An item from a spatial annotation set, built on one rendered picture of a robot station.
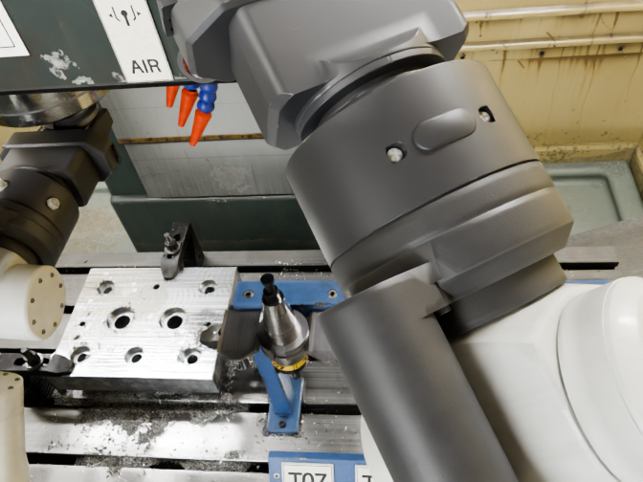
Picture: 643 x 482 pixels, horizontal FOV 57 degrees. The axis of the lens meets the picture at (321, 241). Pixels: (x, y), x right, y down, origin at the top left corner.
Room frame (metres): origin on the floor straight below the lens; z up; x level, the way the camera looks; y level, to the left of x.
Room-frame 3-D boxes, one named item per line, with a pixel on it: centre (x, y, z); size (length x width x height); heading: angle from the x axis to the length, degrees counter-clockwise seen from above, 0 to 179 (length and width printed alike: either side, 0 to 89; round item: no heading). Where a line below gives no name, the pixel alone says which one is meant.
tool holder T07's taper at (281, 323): (0.40, 0.07, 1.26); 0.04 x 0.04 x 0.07
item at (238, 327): (0.42, 0.12, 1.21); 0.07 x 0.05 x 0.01; 168
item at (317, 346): (0.39, 0.01, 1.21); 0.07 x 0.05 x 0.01; 168
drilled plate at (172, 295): (0.64, 0.33, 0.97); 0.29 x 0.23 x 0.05; 78
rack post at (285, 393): (0.47, 0.11, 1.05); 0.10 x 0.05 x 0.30; 168
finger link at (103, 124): (0.56, 0.22, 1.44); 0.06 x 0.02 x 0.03; 167
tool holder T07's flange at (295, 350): (0.40, 0.07, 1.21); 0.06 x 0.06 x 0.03
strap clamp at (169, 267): (0.78, 0.28, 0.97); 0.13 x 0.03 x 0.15; 168
